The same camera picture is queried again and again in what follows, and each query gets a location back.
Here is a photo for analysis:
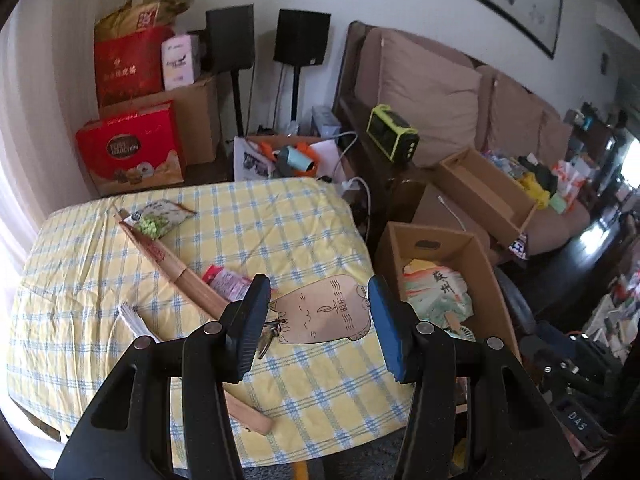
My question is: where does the black speaker on stand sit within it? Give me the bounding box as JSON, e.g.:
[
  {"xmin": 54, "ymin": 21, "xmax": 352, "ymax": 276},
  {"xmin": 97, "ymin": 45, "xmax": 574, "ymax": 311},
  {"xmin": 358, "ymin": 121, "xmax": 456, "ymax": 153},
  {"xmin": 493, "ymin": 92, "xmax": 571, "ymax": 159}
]
[
  {"xmin": 205, "ymin": 4, "xmax": 255, "ymax": 136},
  {"xmin": 273, "ymin": 8, "xmax": 332, "ymax": 123}
]

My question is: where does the green pea snack packet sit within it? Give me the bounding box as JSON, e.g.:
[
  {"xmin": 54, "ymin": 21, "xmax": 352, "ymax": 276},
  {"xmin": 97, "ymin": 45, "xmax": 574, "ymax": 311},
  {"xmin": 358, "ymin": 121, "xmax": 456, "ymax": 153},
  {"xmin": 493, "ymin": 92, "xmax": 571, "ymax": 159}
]
[{"xmin": 125, "ymin": 200, "xmax": 197, "ymax": 238}]

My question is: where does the pink packet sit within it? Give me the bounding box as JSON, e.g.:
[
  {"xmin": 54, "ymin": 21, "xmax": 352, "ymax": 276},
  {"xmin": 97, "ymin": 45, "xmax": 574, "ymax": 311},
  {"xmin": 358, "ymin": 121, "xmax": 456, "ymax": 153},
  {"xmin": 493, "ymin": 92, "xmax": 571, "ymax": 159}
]
[{"xmin": 201, "ymin": 265, "xmax": 251, "ymax": 302}]

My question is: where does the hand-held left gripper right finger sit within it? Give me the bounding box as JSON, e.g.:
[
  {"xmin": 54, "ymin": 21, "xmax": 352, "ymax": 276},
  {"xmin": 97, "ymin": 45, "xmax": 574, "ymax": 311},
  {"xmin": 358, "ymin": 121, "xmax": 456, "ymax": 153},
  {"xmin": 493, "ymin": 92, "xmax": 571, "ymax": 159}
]
[{"xmin": 368, "ymin": 275, "xmax": 583, "ymax": 480}]

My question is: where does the wooden folding fan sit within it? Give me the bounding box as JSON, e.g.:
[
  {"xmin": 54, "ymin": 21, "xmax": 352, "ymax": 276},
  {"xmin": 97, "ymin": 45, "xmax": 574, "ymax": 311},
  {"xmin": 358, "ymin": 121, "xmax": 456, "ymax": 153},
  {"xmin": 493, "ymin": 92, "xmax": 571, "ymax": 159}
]
[{"xmin": 112, "ymin": 207, "xmax": 273, "ymax": 433}]

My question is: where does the painted paper hand fan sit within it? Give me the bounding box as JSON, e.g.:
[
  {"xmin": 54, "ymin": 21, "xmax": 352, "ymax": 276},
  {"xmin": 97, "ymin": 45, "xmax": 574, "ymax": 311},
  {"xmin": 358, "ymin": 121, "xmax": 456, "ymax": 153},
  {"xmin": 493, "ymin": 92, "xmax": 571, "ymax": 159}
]
[{"xmin": 402, "ymin": 259, "xmax": 475, "ymax": 336}]

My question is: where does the white charging cable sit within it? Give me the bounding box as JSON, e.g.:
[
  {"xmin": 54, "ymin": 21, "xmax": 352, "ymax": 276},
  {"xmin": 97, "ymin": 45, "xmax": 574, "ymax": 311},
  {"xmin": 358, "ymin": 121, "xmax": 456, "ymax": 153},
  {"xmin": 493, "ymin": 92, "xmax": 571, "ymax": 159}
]
[{"xmin": 438, "ymin": 196, "xmax": 468, "ymax": 231}]

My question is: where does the cat-shaped wooden fan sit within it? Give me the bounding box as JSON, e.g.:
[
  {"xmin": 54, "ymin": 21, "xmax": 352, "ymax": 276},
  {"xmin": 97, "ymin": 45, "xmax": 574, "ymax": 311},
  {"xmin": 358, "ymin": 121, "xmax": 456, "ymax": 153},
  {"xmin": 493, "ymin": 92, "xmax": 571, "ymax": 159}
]
[{"xmin": 267, "ymin": 275, "xmax": 372, "ymax": 346}]

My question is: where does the white sheer curtain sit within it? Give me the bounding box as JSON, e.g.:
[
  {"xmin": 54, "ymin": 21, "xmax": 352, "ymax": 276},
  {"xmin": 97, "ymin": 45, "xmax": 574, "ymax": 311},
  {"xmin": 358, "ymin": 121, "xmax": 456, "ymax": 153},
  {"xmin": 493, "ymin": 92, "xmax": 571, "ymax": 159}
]
[{"xmin": 0, "ymin": 0, "xmax": 96, "ymax": 261}]

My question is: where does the white printed leaflet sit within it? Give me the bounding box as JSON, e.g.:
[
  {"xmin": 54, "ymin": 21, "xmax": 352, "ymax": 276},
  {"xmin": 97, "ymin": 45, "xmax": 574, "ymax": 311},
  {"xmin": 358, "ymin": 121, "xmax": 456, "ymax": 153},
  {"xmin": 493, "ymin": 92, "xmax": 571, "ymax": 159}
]
[{"xmin": 234, "ymin": 137, "xmax": 273, "ymax": 182}]

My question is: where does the light blue hair dryer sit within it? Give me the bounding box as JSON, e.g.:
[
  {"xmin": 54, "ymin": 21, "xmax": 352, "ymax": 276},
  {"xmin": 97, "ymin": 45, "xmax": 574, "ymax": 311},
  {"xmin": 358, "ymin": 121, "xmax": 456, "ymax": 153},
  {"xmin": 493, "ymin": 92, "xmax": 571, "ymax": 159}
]
[{"xmin": 275, "ymin": 145, "xmax": 318, "ymax": 173}]

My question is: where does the white and pink box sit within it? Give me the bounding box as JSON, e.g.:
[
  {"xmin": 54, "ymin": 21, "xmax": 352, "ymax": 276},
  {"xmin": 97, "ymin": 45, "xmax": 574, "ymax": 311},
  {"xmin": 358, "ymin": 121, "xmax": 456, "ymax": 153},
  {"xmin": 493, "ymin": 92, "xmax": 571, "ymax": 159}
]
[{"xmin": 161, "ymin": 34, "xmax": 201, "ymax": 92}]

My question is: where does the green portable radio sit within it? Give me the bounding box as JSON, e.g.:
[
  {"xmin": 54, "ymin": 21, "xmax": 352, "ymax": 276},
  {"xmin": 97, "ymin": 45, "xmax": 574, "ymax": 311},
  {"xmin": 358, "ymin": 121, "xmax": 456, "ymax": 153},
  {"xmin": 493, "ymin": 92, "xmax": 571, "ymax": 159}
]
[{"xmin": 366, "ymin": 104, "xmax": 420, "ymax": 163}]

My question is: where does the deep cardboard box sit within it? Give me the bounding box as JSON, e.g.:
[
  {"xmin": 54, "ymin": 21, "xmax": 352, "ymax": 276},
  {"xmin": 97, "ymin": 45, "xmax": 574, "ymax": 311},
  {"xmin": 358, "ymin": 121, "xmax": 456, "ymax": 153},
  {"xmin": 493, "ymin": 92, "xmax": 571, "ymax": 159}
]
[{"xmin": 375, "ymin": 221, "xmax": 521, "ymax": 361}]

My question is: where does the large brown carton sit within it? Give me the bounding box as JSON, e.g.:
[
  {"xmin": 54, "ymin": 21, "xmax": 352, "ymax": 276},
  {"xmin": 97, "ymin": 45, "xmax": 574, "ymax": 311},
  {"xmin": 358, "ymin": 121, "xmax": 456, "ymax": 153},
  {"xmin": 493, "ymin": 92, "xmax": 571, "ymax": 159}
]
[{"xmin": 100, "ymin": 74, "xmax": 221, "ymax": 166}]

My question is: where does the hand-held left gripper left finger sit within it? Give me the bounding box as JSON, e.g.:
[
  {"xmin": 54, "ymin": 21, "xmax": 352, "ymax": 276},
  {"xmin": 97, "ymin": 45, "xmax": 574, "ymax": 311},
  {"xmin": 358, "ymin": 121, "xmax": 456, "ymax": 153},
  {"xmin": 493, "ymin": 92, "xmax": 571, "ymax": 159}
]
[{"xmin": 54, "ymin": 274, "xmax": 272, "ymax": 480}]

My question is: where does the red gift box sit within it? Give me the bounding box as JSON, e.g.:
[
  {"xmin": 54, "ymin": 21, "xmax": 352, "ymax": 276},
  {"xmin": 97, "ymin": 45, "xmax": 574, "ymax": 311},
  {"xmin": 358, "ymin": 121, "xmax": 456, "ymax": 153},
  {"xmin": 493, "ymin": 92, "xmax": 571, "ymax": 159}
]
[{"xmin": 76, "ymin": 101, "xmax": 187, "ymax": 197}]

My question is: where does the large brown cushion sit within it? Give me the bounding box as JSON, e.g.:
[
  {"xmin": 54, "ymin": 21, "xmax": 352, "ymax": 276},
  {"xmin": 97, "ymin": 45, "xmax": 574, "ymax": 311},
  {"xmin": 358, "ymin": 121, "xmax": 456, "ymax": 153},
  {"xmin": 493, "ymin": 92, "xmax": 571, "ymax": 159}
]
[{"xmin": 375, "ymin": 28, "xmax": 483, "ymax": 168}]

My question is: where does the small brown cushion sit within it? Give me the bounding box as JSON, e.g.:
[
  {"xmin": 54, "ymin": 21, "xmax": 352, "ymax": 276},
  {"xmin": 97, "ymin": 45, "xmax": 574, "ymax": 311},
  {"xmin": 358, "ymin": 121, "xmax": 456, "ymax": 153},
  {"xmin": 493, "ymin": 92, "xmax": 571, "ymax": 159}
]
[
  {"xmin": 487, "ymin": 72, "xmax": 546, "ymax": 153},
  {"xmin": 537, "ymin": 110, "xmax": 573, "ymax": 161}
]

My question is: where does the red gift bag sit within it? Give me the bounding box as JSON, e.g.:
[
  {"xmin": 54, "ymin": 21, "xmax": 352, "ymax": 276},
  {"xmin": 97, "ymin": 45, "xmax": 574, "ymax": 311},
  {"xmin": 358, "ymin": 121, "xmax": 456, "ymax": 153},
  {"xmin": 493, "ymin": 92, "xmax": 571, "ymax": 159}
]
[{"xmin": 94, "ymin": 27, "xmax": 175, "ymax": 107}]

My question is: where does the yellow plaid tablecloth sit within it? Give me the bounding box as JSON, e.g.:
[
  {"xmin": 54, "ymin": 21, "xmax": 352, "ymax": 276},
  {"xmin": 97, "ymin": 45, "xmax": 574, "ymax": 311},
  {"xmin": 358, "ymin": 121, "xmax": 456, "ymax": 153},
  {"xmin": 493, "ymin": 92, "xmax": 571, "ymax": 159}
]
[{"xmin": 7, "ymin": 177, "xmax": 418, "ymax": 468}]

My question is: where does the dark green cloth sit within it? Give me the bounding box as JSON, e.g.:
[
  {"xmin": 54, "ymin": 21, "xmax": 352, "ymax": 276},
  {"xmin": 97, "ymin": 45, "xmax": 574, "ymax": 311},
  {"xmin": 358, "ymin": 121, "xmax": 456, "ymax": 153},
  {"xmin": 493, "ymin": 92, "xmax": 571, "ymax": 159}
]
[{"xmin": 517, "ymin": 155, "xmax": 558, "ymax": 191}]

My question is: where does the gold paper bag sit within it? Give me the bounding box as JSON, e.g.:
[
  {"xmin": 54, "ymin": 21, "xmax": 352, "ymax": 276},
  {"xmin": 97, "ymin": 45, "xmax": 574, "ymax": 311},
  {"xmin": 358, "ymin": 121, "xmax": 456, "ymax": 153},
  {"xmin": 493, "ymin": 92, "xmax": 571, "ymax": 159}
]
[{"xmin": 95, "ymin": 0, "xmax": 193, "ymax": 43}]

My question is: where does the shallow cardboard box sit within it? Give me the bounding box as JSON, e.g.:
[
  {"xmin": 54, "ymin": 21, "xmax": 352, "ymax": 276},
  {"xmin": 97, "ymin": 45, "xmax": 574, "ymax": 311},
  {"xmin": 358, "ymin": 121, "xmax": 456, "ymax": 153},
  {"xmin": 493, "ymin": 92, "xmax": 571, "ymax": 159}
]
[{"xmin": 432, "ymin": 147, "xmax": 538, "ymax": 246}]

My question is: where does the orange and white bag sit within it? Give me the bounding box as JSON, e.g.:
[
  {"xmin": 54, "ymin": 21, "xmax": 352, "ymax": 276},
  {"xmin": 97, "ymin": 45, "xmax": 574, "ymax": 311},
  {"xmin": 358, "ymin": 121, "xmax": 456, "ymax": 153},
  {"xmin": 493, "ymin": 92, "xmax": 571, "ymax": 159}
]
[{"xmin": 555, "ymin": 159, "xmax": 588, "ymax": 201}]

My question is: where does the brown sofa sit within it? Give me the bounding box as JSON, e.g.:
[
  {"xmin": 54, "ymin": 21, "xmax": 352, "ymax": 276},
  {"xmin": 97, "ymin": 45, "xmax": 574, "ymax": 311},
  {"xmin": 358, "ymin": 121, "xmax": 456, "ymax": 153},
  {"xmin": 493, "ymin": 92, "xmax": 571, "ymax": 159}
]
[{"xmin": 334, "ymin": 21, "xmax": 591, "ymax": 261}]

